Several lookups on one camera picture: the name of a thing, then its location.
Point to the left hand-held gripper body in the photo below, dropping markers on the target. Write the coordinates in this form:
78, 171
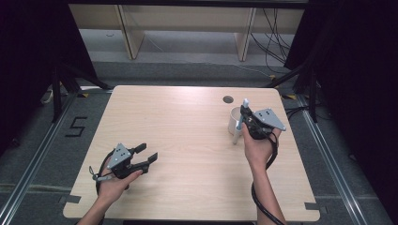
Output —
120, 156

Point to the white mug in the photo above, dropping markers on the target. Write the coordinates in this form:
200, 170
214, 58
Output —
233, 120

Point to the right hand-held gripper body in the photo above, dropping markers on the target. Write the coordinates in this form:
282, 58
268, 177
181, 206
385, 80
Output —
267, 118

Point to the light wooden shelf unit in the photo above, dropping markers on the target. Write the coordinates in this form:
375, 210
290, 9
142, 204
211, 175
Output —
187, 17

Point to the person's right hand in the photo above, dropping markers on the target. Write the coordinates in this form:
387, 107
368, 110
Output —
258, 153

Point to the metal floor rail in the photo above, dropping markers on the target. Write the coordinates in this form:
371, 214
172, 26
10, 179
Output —
37, 156
331, 162

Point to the dark curtain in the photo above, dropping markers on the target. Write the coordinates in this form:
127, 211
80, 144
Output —
359, 78
28, 56

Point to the black metal stand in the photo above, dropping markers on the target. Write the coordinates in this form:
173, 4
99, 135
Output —
57, 93
313, 93

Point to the person's left hand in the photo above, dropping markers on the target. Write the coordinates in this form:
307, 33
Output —
112, 187

